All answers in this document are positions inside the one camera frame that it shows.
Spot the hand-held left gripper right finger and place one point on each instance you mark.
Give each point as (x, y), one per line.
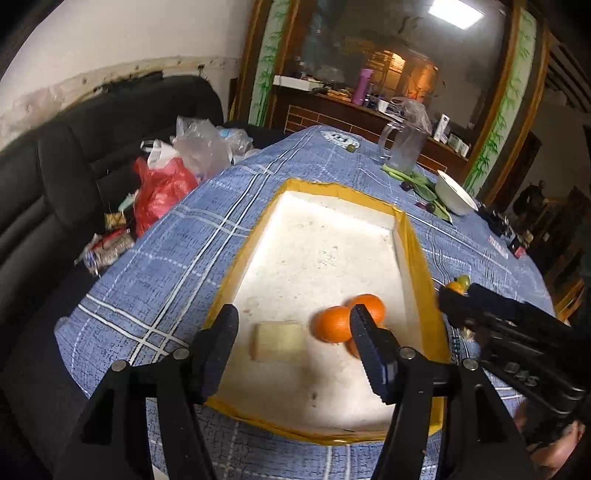
(375, 360)

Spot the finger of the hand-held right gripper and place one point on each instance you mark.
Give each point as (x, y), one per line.
(459, 309)
(494, 300)

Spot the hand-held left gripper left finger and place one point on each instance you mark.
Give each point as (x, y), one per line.
(216, 355)

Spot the small orange kumquat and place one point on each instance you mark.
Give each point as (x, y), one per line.
(454, 287)

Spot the small green fruit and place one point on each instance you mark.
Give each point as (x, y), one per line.
(464, 279)

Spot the white foam box yellow tape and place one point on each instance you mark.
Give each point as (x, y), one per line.
(323, 249)

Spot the person's right hand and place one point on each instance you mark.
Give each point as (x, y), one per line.
(551, 461)

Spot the orange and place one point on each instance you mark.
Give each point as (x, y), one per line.
(332, 324)
(371, 305)
(352, 347)

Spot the red and black box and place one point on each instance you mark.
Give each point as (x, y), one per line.
(519, 247)

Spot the pale yellow block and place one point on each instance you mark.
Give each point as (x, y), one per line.
(277, 341)

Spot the blue plaid tablecloth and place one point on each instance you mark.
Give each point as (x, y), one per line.
(184, 258)

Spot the dark purple plum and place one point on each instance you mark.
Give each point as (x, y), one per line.
(406, 185)
(431, 206)

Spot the white bowl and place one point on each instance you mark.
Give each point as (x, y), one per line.
(455, 194)

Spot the green leafy vegetable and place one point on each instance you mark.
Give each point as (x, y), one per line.
(418, 180)

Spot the snack packet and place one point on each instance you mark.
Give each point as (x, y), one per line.
(106, 251)

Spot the small white boxes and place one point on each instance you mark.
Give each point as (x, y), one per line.
(460, 144)

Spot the clear glass pitcher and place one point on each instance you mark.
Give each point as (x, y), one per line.
(406, 147)

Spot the red plastic bag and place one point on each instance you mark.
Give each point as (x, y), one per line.
(161, 194)

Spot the white plastic bag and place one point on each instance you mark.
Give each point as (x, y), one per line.
(159, 154)

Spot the crumpled clear plastic bag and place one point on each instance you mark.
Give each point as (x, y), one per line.
(238, 141)

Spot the white cup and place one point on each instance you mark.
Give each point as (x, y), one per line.
(383, 105)

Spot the wooden display cabinet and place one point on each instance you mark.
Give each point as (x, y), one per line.
(341, 117)

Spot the black leather sofa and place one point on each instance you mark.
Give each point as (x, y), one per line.
(46, 184)

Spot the purple thermos bottle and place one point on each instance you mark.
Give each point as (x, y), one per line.
(362, 85)

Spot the flat white box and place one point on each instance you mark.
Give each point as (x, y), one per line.
(295, 82)

